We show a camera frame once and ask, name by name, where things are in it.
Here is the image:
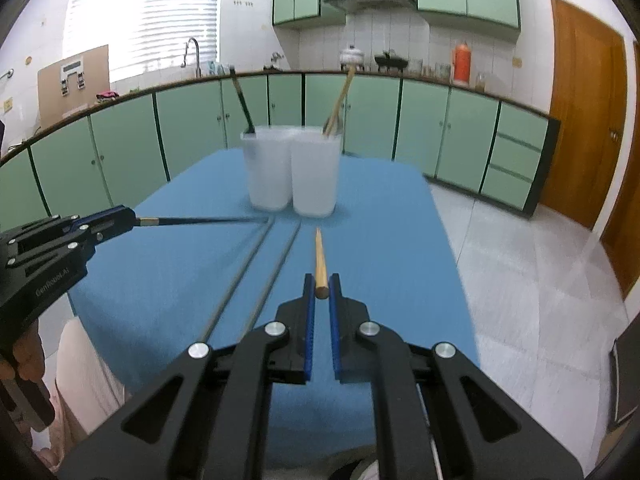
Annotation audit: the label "wooden chopstick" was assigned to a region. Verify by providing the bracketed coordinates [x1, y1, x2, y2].
[322, 65, 356, 136]
[314, 228, 330, 300]

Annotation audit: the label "blue tablecloth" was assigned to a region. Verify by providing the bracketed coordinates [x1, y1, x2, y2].
[67, 146, 482, 470]

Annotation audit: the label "wooden door near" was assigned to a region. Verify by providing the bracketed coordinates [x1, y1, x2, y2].
[541, 0, 627, 229]

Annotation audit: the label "black chopstick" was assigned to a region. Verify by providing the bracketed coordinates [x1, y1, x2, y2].
[134, 217, 269, 228]
[229, 65, 256, 136]

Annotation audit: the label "pink cloth on counter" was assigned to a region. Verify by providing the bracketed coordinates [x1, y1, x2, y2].
[96, 91, 119, 103]

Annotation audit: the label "black range hood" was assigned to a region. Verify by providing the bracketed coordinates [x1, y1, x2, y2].
[324, 0, 416, 14]

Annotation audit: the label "black wok on stove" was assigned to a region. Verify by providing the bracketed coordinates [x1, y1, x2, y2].
[374, 50, 409, 73]

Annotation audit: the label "green lower kitchen cabinets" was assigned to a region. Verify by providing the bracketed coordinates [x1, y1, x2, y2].
[1, 72, 560, 228]

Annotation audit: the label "window with white blinds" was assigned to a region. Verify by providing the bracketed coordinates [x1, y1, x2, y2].
[62, 0, 219, 81]

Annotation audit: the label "black appliance on floor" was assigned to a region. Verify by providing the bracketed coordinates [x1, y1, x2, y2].
[608, 328, 639, 429]

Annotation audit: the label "white cooking pot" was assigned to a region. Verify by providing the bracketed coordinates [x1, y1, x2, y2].
[338, 46, 364, 72]

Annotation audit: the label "wooden door far right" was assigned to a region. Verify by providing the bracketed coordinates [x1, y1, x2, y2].
[599, 40, 639, 299]

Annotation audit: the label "cardboard box with label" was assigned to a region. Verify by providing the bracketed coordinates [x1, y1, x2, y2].
[37, 46, 111, 129]

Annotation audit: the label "small glass jar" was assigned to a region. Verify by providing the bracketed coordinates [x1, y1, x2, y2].
[475, 72, 487, 92]

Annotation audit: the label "orange thermos flask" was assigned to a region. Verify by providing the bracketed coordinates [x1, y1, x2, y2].
[451, 41, 472, 86]

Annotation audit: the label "wooden door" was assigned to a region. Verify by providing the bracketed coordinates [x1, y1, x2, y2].
[599, 40, 639, 299]
[541, 0, 627, 229]

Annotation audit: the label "white twin utensil holder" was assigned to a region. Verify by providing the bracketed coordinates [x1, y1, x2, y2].
[240, 126, 343, 218]

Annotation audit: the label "person's left hand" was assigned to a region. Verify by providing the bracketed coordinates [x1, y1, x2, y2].
[0, 322, 44, 382]

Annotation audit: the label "chrome kitchen faucet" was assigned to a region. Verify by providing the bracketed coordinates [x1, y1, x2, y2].
[181, 36, 202, 79]

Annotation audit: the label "grey metal chopstick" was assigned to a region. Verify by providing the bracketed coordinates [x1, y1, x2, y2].
[241, 221, 302, 337]
[198, 217, 274, 342]

